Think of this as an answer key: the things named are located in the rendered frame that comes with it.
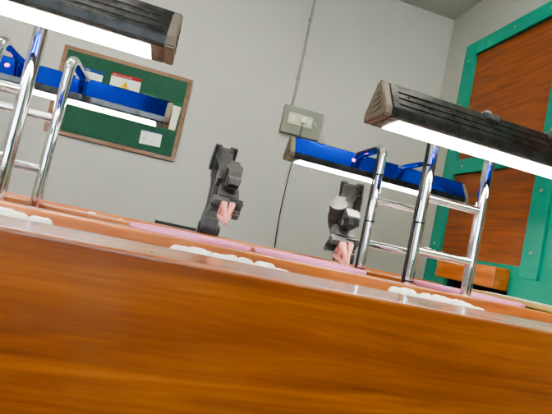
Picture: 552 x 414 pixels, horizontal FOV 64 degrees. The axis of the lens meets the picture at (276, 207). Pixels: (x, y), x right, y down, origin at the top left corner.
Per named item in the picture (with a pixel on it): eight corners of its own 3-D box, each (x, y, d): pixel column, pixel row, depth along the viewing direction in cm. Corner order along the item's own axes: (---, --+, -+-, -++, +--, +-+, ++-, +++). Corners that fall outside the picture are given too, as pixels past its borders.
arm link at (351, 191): (353, 209, 147) (365, 180, 174) (327, 204, 150) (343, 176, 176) (349, 241, 152) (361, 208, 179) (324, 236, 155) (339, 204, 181)
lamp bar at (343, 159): (281, 159, 135) (286, 137, 136) (453, 204, 150) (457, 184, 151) (288, 156, 128) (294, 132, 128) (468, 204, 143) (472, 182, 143)
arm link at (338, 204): (351, 211, 137) (358, 189, 146) (324, 206, 139) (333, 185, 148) (348, 238, 145) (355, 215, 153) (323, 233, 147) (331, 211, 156)
